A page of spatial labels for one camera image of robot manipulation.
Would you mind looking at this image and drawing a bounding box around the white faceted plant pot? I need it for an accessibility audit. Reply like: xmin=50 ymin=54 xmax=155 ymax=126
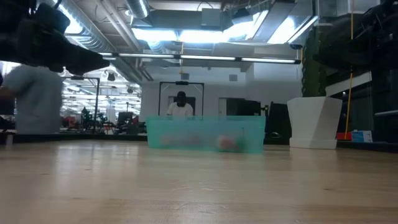
xmin=286 ymin=96 xmax=343 ymax=150

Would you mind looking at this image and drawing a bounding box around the silver ventilation duct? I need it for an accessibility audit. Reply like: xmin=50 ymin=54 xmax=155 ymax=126
xmin=125 ymin=0 xmax=150 ymax=19

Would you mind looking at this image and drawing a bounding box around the black gantry frame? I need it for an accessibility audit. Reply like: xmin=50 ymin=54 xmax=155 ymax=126
xmin=157 ymin=81 xmax=205 ymax=117
xmin=70 ymin=76 xmax=101 ymax=127

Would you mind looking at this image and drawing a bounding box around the green cactus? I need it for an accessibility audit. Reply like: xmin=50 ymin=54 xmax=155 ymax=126
xmin=300 ymin=26 xmax=328 ymax=98

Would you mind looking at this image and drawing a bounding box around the teal translucent plastic container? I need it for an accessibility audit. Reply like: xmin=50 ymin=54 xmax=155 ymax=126
xmin=145 ymin=115 xmax=267 ymax=154

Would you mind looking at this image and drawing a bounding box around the black office chair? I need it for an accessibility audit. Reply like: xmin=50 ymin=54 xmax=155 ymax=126
xmin=266 ymin=101 xmax=292 ymax=144

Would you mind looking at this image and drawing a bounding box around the grey ceiling unit box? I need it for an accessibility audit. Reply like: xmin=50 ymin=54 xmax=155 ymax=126
xmin=200 ymin=7 xmax=222 ymax=27

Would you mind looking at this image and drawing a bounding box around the yellow hanging cable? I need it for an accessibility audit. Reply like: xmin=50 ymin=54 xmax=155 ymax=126
xmin=343 ymin=0 xmax=355 ymax=140

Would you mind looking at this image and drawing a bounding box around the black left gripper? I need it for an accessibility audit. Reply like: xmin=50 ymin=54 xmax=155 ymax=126
xmin=12 ymin=18 xmax=111 ymax=76

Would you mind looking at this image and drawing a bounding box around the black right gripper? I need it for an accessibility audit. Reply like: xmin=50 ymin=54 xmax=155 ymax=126
xmin=312 ymin=2 xmax=398 ymax=71

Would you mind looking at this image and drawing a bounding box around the black monitor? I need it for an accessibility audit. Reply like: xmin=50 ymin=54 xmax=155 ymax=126
xmin=226 ymin=98 xmax=262 ymax=117
xmin=0 ymin=98 xmax=16 ymax=116

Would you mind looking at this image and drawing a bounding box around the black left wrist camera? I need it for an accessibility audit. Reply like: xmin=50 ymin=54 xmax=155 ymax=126
xmin=32 ymin=2 xmax=72 ymax=34

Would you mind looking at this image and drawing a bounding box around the person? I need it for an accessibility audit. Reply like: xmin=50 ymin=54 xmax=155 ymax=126
xmin=167 ymin=90 xmax=195 ymax=117
xmin=0 ymin=63 xmax=65 ymax=135

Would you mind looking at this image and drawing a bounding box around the blue cardboard box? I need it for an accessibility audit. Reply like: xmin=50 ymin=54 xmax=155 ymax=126
xmin=351 ymin=130 xmax=373 ymax=143

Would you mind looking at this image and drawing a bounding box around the long ceiling light tube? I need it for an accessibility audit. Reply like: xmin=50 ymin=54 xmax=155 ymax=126
xmin=241 ymin=57 xmax=302 ymax=65
xmin=179 ymin=55 xmax=236 ymax=62
xmin=99 ymin=52 xmax=175 ymax=59

